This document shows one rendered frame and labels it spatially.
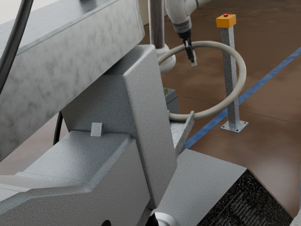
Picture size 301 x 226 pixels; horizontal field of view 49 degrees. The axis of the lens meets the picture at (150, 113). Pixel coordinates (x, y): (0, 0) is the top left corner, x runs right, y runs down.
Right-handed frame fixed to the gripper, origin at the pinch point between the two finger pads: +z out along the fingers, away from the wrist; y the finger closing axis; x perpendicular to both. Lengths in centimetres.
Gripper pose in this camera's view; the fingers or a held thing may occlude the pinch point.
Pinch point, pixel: (192, 58)
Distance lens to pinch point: 176.9
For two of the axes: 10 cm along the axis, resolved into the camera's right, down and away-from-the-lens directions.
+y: -0.3, 7.8, -6.3
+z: 3.2, 6.1, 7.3
